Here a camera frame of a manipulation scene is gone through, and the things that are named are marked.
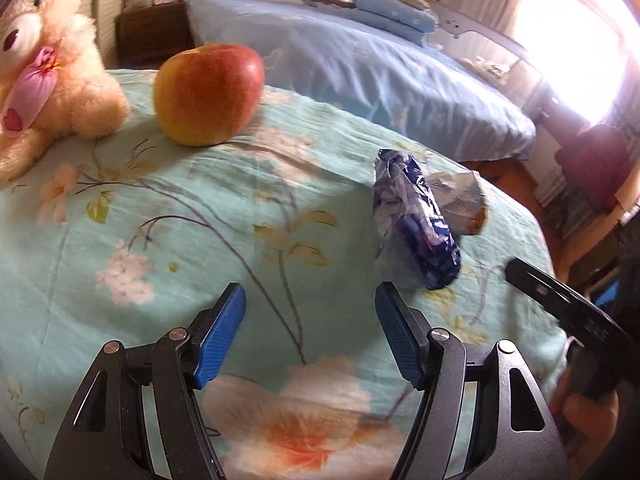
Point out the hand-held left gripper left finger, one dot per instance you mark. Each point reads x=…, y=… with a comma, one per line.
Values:
x=220, y=340

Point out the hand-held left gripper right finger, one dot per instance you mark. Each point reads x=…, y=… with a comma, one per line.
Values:
x=400, y=335

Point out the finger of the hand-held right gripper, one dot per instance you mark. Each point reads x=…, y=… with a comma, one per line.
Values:
x=545, y=290

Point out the blue white wrapper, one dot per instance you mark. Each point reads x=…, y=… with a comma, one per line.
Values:
x=420, y=230

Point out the person's right hand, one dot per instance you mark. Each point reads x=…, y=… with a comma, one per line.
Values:
x=590, y=425

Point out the teal floral blanket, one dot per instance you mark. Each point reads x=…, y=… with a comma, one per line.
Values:
x=250, y=240

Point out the crumpled silver wrapper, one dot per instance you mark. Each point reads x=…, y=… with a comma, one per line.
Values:
x=462, y=200

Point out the red jacket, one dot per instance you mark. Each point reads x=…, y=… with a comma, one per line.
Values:
x=597, y=165

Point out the red yellow apple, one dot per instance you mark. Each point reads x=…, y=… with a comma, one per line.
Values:
x=205, y=95

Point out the bed with blue sheet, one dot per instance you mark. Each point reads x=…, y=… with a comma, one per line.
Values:
x=350, y=75

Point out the stack of folded blue pillows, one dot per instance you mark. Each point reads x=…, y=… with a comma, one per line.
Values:
x=400, y=17

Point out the wooden nightstand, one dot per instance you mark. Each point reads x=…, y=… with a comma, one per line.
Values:
x=150, y=35

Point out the cream teddy bear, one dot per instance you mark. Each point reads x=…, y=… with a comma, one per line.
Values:
x=55, y=60

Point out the white bed guard rail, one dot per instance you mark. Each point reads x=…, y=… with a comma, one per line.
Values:
x=490, y=60

